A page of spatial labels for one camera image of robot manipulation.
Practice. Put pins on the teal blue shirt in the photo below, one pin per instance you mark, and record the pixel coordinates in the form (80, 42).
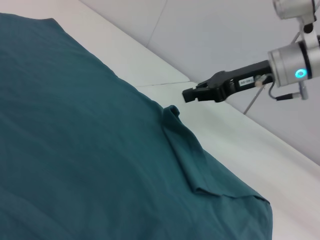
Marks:
(87, 150)

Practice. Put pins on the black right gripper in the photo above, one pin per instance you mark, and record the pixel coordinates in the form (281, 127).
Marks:
(237, 80)

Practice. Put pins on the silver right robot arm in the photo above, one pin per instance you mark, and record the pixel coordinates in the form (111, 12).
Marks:
(295, 62)

